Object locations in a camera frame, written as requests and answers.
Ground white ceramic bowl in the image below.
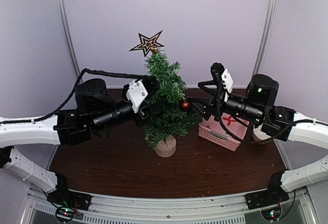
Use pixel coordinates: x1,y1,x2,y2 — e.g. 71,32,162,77
252,129,272,145

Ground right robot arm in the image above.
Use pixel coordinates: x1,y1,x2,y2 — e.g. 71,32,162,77
187,70,327,149

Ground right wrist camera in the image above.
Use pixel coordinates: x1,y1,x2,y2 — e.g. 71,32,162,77
211,63,233,102

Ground small green christmas tree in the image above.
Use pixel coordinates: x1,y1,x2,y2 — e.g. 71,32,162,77
144,48,202,158

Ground aluminium front rail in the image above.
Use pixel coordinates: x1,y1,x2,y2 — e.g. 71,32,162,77
20,180,317,224

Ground red christmas ball ornament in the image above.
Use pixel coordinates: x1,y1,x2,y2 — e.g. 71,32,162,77
178,99,192,112

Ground black braided left cable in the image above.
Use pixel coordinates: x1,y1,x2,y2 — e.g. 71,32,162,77
0,67,152,125

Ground red ribbon ornament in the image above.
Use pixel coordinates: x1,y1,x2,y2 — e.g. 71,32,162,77
222,115,236,126

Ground pink perforated plastic basket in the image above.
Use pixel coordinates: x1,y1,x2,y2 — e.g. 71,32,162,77
198,113,249,152

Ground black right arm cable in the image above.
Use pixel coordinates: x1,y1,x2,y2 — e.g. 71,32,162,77
211,75,316,145

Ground gold star ornament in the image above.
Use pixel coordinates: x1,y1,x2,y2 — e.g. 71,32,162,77
129,30,164,57

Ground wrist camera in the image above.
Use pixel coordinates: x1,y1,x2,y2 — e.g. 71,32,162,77
211,63,233,102
126,80,148,113

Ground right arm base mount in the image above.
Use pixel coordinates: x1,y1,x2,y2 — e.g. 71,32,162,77
245,171,290,222

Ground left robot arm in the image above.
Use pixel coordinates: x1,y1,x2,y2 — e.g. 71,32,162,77
1,76,159,206

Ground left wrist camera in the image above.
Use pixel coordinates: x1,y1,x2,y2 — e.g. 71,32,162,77
126,80,148,113

